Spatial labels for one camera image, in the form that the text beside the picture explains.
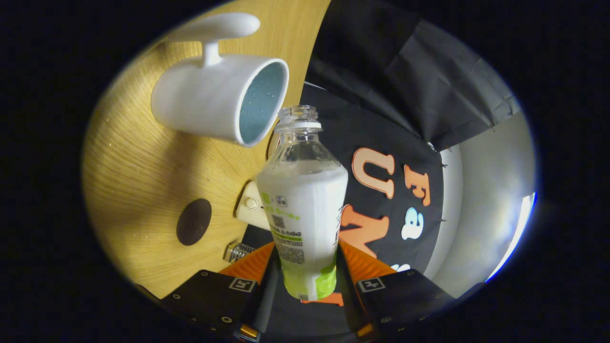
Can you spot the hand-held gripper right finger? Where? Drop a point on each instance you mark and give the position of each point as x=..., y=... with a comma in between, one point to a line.
x=347, y=300

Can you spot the clear juice bottle white label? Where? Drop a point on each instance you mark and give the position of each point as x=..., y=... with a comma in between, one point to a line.
x=302, y=214

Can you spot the white box appliance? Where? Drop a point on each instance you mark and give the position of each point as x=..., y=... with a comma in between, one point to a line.
x=251, y=207

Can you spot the wooden table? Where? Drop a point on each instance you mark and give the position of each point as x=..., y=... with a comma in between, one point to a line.
x=133, y=176

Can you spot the dark brown round coaster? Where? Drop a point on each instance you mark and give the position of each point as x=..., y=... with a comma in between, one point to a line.
x=194, y=222

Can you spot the large ceiling light panel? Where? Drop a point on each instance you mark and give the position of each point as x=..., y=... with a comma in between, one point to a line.
x=517, y=233

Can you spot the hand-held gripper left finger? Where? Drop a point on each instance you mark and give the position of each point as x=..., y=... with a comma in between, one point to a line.
x=268, y=295

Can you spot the white cup blue inside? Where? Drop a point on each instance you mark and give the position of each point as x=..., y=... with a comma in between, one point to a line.
x=205, y=100

